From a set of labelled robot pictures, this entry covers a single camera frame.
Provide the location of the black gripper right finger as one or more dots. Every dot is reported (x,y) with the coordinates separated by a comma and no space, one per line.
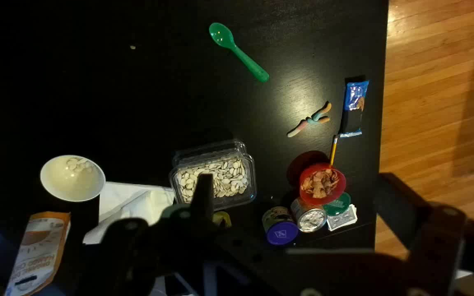
(412,218)

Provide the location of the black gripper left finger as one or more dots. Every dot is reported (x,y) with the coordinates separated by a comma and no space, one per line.
(201,197)

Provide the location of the clear lunchbox with seeds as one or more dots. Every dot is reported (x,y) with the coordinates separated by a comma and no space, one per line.
(214,174)

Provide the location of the white sauce packet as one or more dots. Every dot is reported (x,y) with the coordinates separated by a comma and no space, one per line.
(342,218)

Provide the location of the white paper napkin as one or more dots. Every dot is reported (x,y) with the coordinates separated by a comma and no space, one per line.
(132,199)

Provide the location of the green lidded container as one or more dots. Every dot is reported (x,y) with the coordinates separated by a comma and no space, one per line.
(337,207)

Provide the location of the purple lidded can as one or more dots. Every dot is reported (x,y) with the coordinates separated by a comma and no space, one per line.
(280,230)

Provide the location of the red bowl with food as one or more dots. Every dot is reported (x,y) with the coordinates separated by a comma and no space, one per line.
(321,186)

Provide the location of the thin wooden stick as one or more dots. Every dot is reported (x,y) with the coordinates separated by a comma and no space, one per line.
(334,149)

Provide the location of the silver foil cup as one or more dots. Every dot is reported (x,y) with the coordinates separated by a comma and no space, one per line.
(308,218)

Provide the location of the blue snack wrapper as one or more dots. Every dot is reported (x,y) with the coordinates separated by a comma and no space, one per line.
(354,103)

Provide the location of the green plastic spoon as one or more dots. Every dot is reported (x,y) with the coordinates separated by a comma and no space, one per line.
(222,34)

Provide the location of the orange and white pouch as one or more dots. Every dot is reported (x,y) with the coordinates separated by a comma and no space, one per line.
(36,251)

